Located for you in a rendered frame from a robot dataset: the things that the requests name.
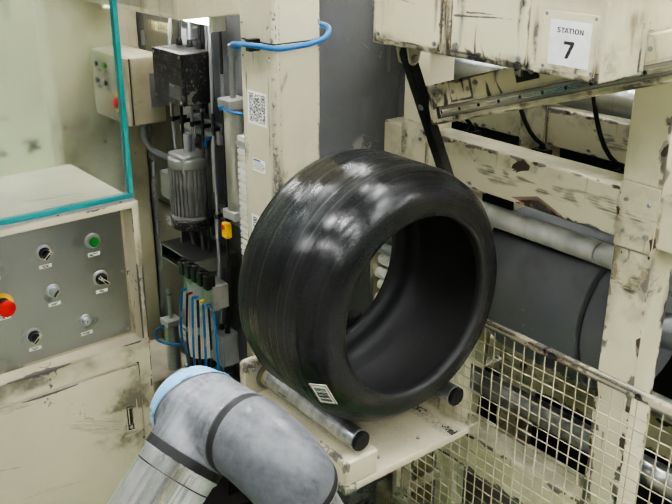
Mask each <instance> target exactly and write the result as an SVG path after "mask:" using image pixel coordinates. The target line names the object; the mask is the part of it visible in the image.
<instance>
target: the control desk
mask: <svg viewBox="0 0 672 504"><path fill-rule="evenodd" d="M147 337H149V328H148V316H147V305H146V293H145V282H144V270H143V259H142V247H141V236H140V224H139V213H138V201H137V200H135V199H133V198H127V199H123V200H118V201H113V202H109V203H104V204H99V205H95V206H90V207H85V208H81V209H76V210H71V211H67V212H62V213H57V214H53V215H48V216H43V217H39V218H34V219H29V220H25V221H20V222H16V223H11V224H6V225H2V226H0V504H107V503H108V501H109V500H110V498H111V497H112V495H113V493H114V492H115V490H116V489H117V487H118V486H119V484H120V483H121V481H122V479H123V478H124V476H125V475H126V473H127V472H128V470H129V469H130V467H131V465H132V464H133V462H134V461H135V459H136V458H137V456H138V455H139V453H140V452H141V450H142V448H143V447H144V444H145V440H146V439H147V437H148V436H149V434H150V432H151V431H152V429H153V426H152V423H151V420H150V413H151V412H152V411H151V409H150V405H151V402H152V399H153V397H154V390H153V379H152V367H151V356H150V344H149V339H148V338H147Z"/></svg>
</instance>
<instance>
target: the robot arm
mask: <svg viewBox="0 0 672 504"><path fill-rule="evenodd" d="M150 409H151V411H152V412H151V413H150V420H151V423H152V426H153V429H152V431H151V432H150V434H149V436H148V437H147V439H146V440H145V444H144V447H143V448H142V450H141V452H140V453H139V455H138V456H137V458H136V459H135V461H134V462H133V464H132V465H131V467H130V469H129V470H128V472H127V473H126V475H125V476H124V478H123V479H122V481H121V483H120V484H119V486H118V487H117V489H116V490H115V492H114V493H113V495H112V497H111V498H110V500H109V501H108V503H107V504H203V503H204V501H205V500H206V498H207V497H208V495H209V493H210V492H211V490H212V488H214V487H215V486H217V484H218V482H219V481H220V479H221V477H222V476H224V477H225V478H227V479H228V480H229V481H230V482H232V483H233V484H234V485H235V486H236V487H237V488H238V489H239V490H240V491H241V492H242V493H243V494H244V495H245V496H246V497H247V498H248V499H249V500H250V501H251V502H252V503H253V504H344V503H343V502H342V500H341V498H340V497H339V495H338V493H337V489H338V473H337V470H336V468H335V466H334V464H333V462H332V461H331V459H330V457H329V455H328V454H327V453H326V451H325V450H324V448H323V447H322V446H321V445H320V444H319V442H318V441H317V440H316V439H315V438H314V437H313V436H312V435H311V434H310V433H309V432H308V430H307V429H306V428H305V427H304V426H302V425H301V424H300V423H299V422H298V421H297V420H296V419H295V418H294V417H293V416H291V415H290V414H289V413H288V412H287V411H285V410H284V409H283V408H282V407H280V406H279V405H278V404H276V403H275V402H274V401H272V400H270V399H268V398H266V397H264V396H262V395H260V394H258V393H257V392H255V391H253V390H251V389H250V388H248V387H246V386H244V385H243V384H241V383H239V382H237V381H235V380H234V379H233V378H232V377H231V376H229V375H228V374H226V373H224V372H221V371H217V370H214V369H212V368H210V367H207V366H191V367H189V368H186V369H181V370H179V371H177V372H176V373H174V374H173V375H171V376H170V377H169V378H167V379H166V380H165V381H164V382H163V383H162V384H161V386H160V387H159V388H158V390H157V391H156V393H155V395H154V397H153V399H152V402H151V405H150Z"/></svg>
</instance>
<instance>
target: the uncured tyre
mask: <svg viewBox="0 0 672 504"><path fill-rule="evenodd" d="M391 237H392V249H391V257H390V263H389V267H388V270H387V274H386V276H385V279H384V282H383V284H382V286H381V288H380V290H379V292H378V294H377V296H376V297H375V299H374V301H373V302H372V304H371V305H370V306H369V308H368V309H367V310H366V312H365V313H364V314H363V315H362V316H361V317H360V318H359V319H358V320H357V321H356V322H355V323H354V324H353V325H351V326H350V327H349V328H347V329H346V325H347V317H348V312H349V307H350V304H351V300H352V297H353V294H354V291H355V289H356V286H357V284H358V282H359V280H360V278H361V276H362V274H363V272H364V270H365V268H366V267H367V265H368V264H369V262H370V261H371V259H372V258H373V256H374V255H375V254H376V252H377V251H378V250H379V249H380V248H381V247H382V245H383V244H384V243H385V242H386V241H387V240H388V239H389V238H391ZM496 276H497V258H496V249H495V243H494V238H493V233H492V228H491V225H490V221H489V218H488V215H487V213H486V211H485V209H484V207H483V205H482V203H481V201H480V200H479V198H478V197H477V196H476V194H475V193H474V192H473V191H472V190H471V189H470V188H469V187H468V186H467V185H465V184H464V183H463V182H462V181H460V180H459V179H458V178H457V177H455V176H454V175H452V174H451V173H449V172H447V171H445V170H443V169H440V168H437V167H434V166H431V165H428V164H424V163H421V162H418V161H415V160H412V159H409V158H406V157H402V156H399V155H396V154H393V153H390V152H387V151H383V150H378V149H353V150H345V151H340V152H336V153H332V154H330V155H327V156H324V157H322V158H320V159H318V160H316V161H314V162H312V163H311V164H309V165H307V166H306V167H304V168H303V169H302V170H300V171H299V172H298V173H296V174H295V175H294V176H293V177H292V178H290V179H289V180H288V181H287V182H286V183H285V184H284V185H283V186H282V187H281V188H280V190H279V191H278V192H277V193H276V194H275V195H274V197H273V198H272V199H271V201H270V202H269V203H268V205H267V206H266V208H265V209H264V211H263V212H262V214H261V216H260V217H259V219H258V221H257V223H256V225H255V227H254V229H253V231H252V233H251V235H250V238H249V240H248V243H247V246H246V249H245V252H244V255H243V259H242V263H241V268H240V273H239V281H238V309H239V316H240V321H241V325H242V329H243V332H244V335H245V337H246V340H247V342H248V344H249V346H250V348H251V349H252V351H253V352H254V354H255V356H256V357H257V359H258V360H259V362H260V363H261V364H262V365H263V367H264V368H265V369H266V370H267V371H268V372H269V373H270V374H271V375H273V376H274V377H275V378H277V379H278V380H280V381H281V382H282V383H284V384H285V385H287V386H288V387H290V388H291V389H293V390H294V391H295V392H297V393H298V394H300V395H301V396H303V397H304V398H306V399H307V400H308V401H310V402H311V403H313V404H314V405H316V406H317V407H319V408H320V409H321V410H323V411H325V412H327V413H329V414H331V415H333V416H336V417H340V418H344V419H348V420H352V421H358V422H374V421H380V420H385V419H388V418H391V417H394V416H397V415H399V414H401V413H403V412H405V411H407V410H409V409H411V408H413V407H415V406H417V405H419V404H421V403H423V402H424V401H426V400H427V399H429V398H430V397H432V396H433V395H434V394H436V393H437V392H438V391H439V390H440V389H441V388H443V387H444V386H445V385H446V384H447V383H448V382H449V381H450V380H451V379H452V377H453V376H454V375H455V374H456V373H457V372H458V370H459V369H460V368H461V367H462V365H463V364H464V362H465V361H466V360H467V358H468V357H469V355H470V353H471V352H472V350H473V348H474V347H475V345H476V343H477V341H478V339H479V337H480V335H481V333H482V331H483V328H484V326H485V323H486V321H487V318H488V315H489V312H490V309H491V305H492V301H493V297H494V292H495V285H496ZM309 383H312V384H321V385H326V386H327V387H328V389H329V390H330V392H331V394H332V395H333V397H334V399H335V400H336V402H337V403H338V404H329V403H320V401H319V400H318V398H317V397H316V395H315V393H314V392H313V390H312V389H311V387H310V386H309Z"/></svg>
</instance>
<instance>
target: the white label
mask: <svg viewBox="0 0 672 504"><path fill-rule="evenodd" d="M309 386H310V387H311V389H312V390H313V392H314V393H315V395H316V397H317V398H318V400H319V401H320V403H329V404H338V403H337V402H336V400H335V399H334V397H333V395H332V394H331V392H330V390H329V389H328V387H327V386H326V385H321V384H312V383H309Z"/></svg>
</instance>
